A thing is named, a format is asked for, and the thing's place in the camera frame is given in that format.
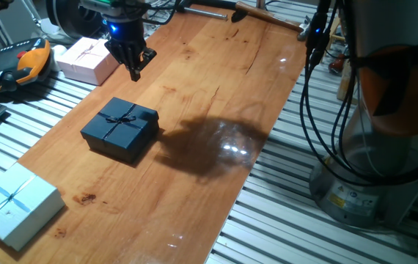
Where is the orange black teach pendant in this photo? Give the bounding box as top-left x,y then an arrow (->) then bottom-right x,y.
0,37 -> 52,96

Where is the hammer with wooden handle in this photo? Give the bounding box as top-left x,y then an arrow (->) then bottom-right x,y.
236,1 -> 315,42

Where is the dark open box base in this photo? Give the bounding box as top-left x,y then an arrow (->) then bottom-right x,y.
89,141 -> 159,164

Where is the pink gift box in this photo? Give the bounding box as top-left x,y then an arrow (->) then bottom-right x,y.
54,36 -> 120,87

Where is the black filament spool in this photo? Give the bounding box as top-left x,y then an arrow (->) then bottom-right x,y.
45,0 -> 109,40

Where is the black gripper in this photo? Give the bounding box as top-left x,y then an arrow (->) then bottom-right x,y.
104,16 -> 158,82

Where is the black bar clamp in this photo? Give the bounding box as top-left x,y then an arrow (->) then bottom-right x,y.
175,0 -> 249,23

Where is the light blue gift box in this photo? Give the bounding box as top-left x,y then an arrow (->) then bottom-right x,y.
0,162 -> 66,252

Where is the glossy wooden board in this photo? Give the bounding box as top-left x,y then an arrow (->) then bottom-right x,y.
0,4 -> 322,264

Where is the dark blue ribboned box lid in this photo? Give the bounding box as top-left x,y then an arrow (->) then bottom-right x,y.
80,96 -> 161,152

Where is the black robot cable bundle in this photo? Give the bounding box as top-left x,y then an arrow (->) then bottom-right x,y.
120,0 -> 418,188

